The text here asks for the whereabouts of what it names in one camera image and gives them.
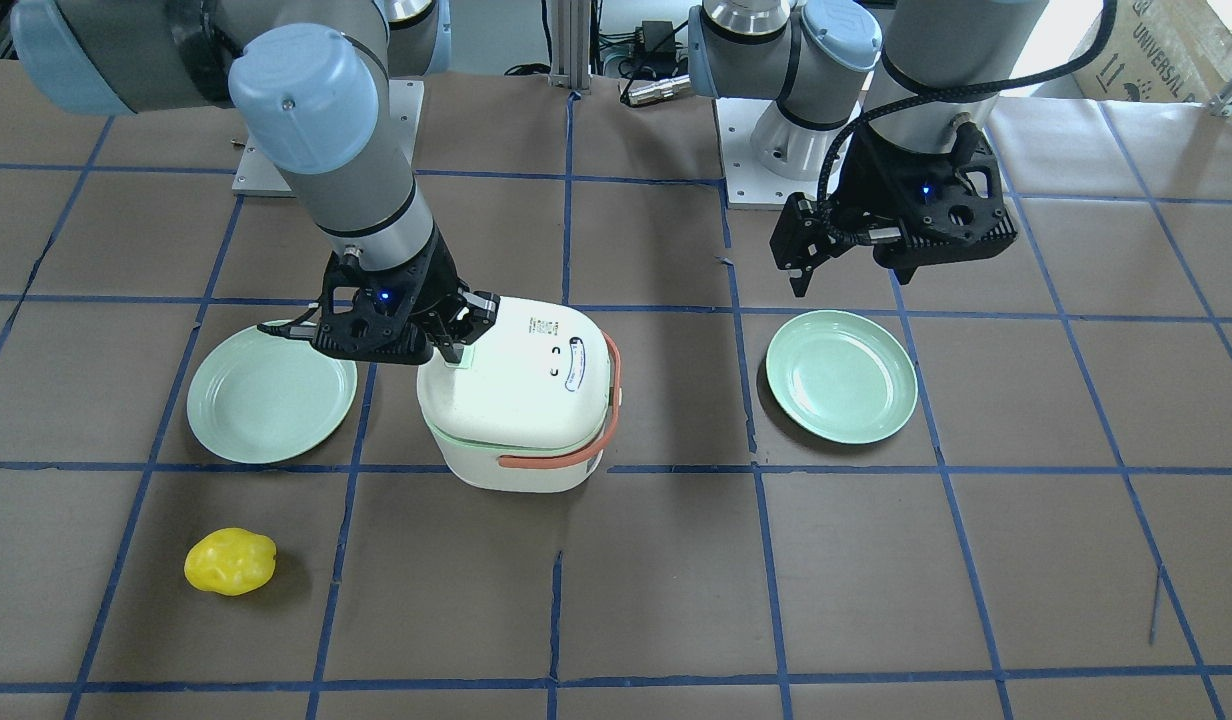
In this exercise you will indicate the cream white rice cooker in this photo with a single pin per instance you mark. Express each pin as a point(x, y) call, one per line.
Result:
point(533, 403)

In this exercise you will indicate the green plate far side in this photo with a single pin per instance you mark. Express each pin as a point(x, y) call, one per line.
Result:
point(841, 377)

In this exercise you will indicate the green plate near yellow fruit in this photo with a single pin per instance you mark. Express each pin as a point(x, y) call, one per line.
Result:
point(257, 399)

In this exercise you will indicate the yellow plastic fruit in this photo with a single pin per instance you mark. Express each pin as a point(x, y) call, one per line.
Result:
point(231, 561)

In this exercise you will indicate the cardboard box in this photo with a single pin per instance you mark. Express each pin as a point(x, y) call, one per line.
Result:
point(1163, 51)

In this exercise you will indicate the aluminium frame post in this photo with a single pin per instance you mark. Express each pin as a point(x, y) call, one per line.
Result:
point(569, 25)

